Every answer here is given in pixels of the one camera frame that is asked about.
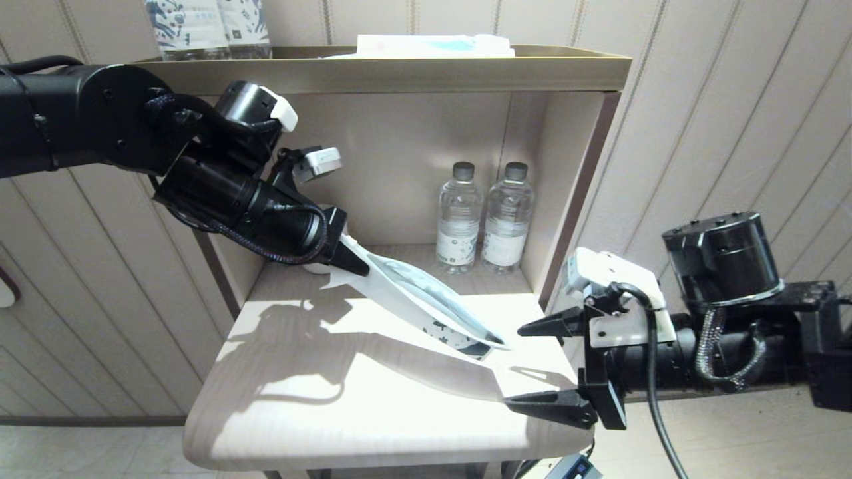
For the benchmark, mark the white floral zip pouch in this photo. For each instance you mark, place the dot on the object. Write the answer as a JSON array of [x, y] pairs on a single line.
[[413, 299]]

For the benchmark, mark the beige wooden shelf cabinet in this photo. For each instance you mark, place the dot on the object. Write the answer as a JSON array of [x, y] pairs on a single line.
[[399, 76]]

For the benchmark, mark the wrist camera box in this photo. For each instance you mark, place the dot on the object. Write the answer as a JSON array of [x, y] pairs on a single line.
[[319, 159], [619, 279]]

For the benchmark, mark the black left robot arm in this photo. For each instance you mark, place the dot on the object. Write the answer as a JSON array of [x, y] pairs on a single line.
[[66, 113]]

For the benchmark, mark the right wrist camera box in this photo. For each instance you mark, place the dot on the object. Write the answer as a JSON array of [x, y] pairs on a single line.
[[619, 279]]

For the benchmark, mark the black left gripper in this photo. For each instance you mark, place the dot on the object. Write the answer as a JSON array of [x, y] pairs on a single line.
[[333, 233]]

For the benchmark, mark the water bottle blue floral label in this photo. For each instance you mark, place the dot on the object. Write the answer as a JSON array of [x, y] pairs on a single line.
[[186, 26], [247, 26]]

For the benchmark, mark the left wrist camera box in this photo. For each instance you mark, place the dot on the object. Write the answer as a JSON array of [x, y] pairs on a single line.
[[319, 159]]

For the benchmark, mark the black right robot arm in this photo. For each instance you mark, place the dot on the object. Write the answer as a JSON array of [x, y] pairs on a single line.
[[725, 259]]

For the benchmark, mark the white wall fixture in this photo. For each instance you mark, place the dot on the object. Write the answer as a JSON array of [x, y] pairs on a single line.
[[6, 293]]

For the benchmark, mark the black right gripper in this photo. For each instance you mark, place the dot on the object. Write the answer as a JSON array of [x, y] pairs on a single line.
[[599, 392]]

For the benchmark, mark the clear water bottle grey cap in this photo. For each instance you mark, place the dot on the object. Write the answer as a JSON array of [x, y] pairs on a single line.
[[507, 226], [458, 226]]

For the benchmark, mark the white packet with blue stripe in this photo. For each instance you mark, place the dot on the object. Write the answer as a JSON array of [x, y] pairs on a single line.
[[426, 46]]

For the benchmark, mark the silver power adapter box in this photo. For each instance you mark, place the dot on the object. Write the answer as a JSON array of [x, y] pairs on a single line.
[[574, 469]]

